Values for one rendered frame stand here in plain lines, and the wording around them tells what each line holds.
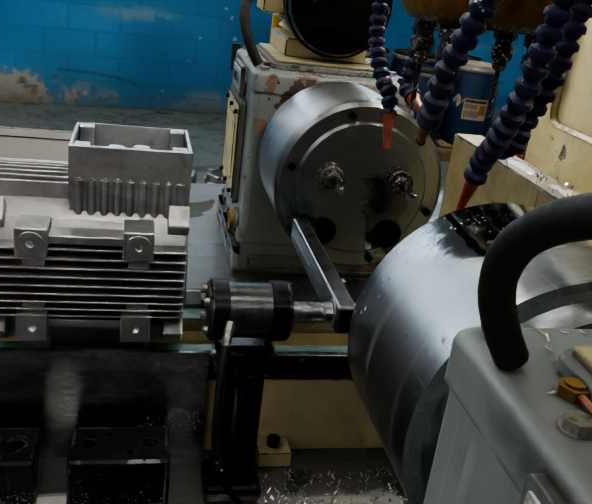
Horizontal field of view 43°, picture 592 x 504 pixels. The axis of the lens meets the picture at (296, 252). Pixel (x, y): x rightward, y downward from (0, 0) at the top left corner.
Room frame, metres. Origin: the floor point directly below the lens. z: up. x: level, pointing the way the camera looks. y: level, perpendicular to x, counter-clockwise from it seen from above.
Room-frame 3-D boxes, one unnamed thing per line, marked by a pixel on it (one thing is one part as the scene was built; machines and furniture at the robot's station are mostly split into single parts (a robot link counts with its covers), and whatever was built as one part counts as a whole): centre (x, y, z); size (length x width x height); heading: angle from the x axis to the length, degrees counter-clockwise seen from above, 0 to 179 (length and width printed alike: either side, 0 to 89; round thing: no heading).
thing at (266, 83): (1.41, 0.01, 0.99); 0.35 x 0.31 x 0.37; 13
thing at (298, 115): (1.18, -0.05, 1.04); 0.37 x 0.25 x 0.25; 13
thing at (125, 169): (0.76, 0.18, 1.11); 0.12 x 0.11 x 0.07; 104
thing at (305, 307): (0.66, -0.01, 1.01); 0.08 x 0.02 x 0.02; 103
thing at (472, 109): (6.04, -0.80, 0.37); 1.20 x 0.80 x 0.74; 104
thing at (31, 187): (0.75, 0.22, 1.02); 0.20 x 0.19 x 0.19; 104
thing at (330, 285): (0.78, -0.03, 1.01); 0.26 x 0.04 x 0.03; 13
